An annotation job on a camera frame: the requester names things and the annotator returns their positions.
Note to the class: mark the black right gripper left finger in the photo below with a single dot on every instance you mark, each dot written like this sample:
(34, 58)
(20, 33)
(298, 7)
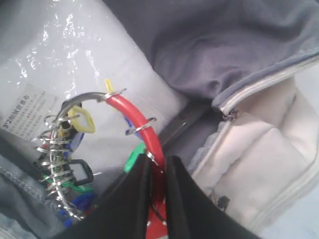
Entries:
(123, 213)

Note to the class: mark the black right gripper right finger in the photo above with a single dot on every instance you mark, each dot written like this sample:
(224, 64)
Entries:
(190, 214)

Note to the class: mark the bunch of colourful key tags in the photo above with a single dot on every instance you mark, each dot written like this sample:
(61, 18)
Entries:
(64, 134)

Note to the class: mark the cream white duffel bag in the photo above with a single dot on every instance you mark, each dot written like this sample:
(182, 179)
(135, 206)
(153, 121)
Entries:
(247, 134)

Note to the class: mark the clear plastic wrapped packet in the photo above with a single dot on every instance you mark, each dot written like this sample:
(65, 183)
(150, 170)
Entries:
(53, 50)

